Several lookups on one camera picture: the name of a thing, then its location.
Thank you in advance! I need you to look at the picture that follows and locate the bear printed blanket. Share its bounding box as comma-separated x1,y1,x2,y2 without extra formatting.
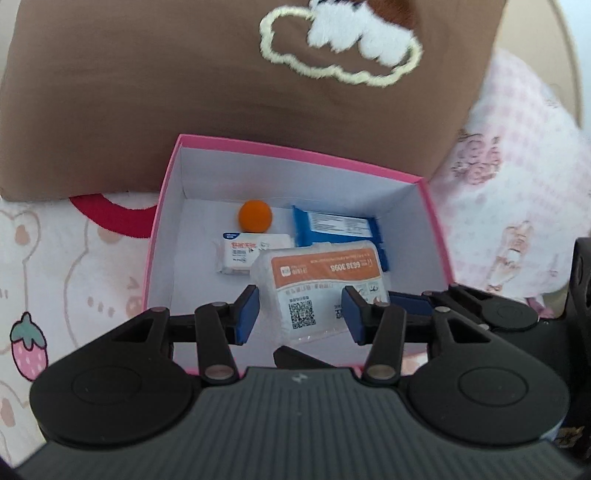
0,191,195,467

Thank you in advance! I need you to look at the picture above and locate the brown pillow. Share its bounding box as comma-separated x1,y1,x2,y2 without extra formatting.
0,0,509,204

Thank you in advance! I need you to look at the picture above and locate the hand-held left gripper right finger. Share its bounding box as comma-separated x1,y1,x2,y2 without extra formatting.
342,286,498,385

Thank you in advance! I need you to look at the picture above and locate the clear box with orange label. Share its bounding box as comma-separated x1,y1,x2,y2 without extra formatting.
250,240,391,347

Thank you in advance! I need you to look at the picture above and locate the orange makeup sponge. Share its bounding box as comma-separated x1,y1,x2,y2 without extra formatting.
238,200,273,234

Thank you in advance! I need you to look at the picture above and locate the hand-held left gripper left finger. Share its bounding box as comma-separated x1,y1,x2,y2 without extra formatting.
112,285,260,385

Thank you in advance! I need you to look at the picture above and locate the white wet wipes packet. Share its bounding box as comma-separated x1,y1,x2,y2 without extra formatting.
215,231,295,276

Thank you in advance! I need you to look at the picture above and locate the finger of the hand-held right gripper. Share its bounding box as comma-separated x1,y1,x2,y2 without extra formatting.
273,344,339,370
388,284,493,326

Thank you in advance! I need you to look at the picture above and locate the blue snack packet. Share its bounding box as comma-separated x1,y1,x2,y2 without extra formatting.
292,205,391,273

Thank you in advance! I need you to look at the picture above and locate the pink checked pillow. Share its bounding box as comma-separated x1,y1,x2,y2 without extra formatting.
434,48,583,296

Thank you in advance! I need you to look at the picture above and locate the pink cardboard box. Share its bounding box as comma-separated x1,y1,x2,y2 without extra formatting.
141,134,455,374

